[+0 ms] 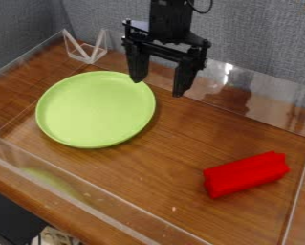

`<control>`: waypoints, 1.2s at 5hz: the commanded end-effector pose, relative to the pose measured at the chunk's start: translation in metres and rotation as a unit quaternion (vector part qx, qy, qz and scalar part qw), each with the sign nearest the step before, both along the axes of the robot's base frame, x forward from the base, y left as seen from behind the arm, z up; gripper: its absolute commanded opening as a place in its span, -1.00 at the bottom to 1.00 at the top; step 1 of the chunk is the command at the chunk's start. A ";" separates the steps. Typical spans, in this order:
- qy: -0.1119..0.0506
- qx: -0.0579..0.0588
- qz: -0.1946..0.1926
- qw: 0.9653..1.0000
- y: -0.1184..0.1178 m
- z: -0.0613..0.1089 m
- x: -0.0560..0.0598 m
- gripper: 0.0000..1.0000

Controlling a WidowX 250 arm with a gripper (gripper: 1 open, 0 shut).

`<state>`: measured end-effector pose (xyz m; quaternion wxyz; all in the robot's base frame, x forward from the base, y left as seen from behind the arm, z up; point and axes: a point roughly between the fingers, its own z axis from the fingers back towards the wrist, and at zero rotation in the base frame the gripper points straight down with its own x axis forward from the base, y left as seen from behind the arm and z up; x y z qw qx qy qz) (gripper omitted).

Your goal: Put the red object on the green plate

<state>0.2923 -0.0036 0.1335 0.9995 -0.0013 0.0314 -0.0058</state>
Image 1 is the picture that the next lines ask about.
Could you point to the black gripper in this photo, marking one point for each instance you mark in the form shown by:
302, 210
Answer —
185, 49

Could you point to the red rectangular block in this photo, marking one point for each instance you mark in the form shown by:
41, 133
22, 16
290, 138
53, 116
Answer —
246, 173

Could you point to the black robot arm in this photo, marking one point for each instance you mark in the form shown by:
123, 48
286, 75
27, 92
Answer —
173, 14

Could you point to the green round plate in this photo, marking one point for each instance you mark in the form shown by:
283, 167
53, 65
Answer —
95, 109

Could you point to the clear acrylic corner bracket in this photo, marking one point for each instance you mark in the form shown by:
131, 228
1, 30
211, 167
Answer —
85, 52

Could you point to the clear acrylic enclosure wall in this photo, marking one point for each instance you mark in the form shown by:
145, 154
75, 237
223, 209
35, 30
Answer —
137, 194

